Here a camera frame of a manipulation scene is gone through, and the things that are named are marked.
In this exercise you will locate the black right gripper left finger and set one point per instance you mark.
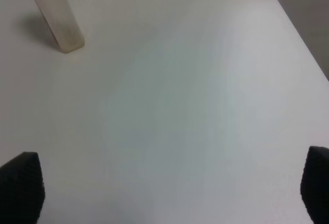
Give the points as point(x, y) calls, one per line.
point(22, 189)

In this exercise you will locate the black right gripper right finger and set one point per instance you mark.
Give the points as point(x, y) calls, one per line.
point(314, 184)

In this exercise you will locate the clear bottle pink label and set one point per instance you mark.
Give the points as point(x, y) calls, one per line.
point(62, 24)

